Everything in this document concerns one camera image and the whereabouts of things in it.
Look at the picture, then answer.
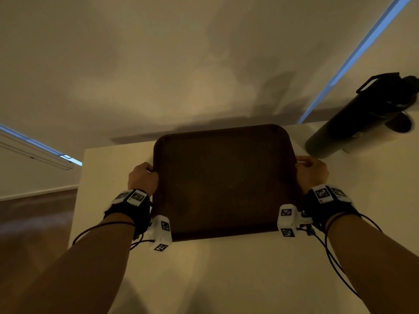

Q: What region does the person's right hand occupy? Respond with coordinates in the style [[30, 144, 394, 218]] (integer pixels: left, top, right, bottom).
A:
[[295, 156, 330, 195]]

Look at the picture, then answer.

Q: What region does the person's left hand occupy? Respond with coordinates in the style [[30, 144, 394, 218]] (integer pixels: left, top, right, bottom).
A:
[[128, 162, 159, 197]]

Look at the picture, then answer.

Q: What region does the dark brown plastic tray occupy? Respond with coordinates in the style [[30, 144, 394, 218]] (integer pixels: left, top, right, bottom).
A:
[[152, 124, 303, 242]]

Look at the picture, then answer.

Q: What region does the person's left forearm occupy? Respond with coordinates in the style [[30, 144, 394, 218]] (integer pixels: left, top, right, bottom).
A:
[[0, 213, 135, 314]]

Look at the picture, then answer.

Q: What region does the person's right forearm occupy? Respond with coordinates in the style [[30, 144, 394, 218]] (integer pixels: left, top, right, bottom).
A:
[[325, 214, 419, 314]]

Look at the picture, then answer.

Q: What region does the white table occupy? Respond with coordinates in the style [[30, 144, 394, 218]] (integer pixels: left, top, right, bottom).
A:
[[68, 112, 419, 314]]

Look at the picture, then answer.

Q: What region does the black left wrist camera strap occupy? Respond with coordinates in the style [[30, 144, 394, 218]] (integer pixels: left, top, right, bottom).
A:
[[103, 189, 153, 240]]

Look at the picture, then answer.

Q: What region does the black wrist camera strap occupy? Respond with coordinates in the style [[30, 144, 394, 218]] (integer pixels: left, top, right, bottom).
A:
[[303, 184, 361, 233], [103, 189, 153, 240]]

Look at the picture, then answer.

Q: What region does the black right wrist camera strap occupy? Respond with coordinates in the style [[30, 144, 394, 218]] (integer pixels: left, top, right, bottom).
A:
[[303, 184, 361, 233]]

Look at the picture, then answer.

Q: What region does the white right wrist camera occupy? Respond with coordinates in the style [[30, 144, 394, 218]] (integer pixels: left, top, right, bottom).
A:
[[277, 204, 313, 238]]

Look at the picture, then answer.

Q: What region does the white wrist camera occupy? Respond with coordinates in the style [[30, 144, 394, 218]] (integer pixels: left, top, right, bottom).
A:
[[145, 215, 173, 252], [277, 204, 313, 238]]

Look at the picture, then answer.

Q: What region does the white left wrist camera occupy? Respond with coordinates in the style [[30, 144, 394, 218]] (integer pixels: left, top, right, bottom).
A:
[[145, 215, 173, 252]]

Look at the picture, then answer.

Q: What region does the black water bottle with handle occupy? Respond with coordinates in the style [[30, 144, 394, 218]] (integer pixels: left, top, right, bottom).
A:
[[305, 72, 419, 159]]

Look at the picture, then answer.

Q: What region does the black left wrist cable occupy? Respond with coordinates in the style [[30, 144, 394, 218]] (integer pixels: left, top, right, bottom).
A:
[[72, 221, 155, 251]]

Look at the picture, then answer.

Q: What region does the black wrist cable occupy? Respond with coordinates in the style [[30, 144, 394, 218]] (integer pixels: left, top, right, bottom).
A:
[[297, 212, 383, 298], [72, 221, 155, 251]]

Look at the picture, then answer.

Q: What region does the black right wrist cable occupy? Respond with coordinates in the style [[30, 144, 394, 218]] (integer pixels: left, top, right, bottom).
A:
[[297, 212, 383, 298]]

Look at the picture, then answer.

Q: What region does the white wall rail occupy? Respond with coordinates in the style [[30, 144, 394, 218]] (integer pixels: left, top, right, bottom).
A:
[[0, 127, 74, 171]]

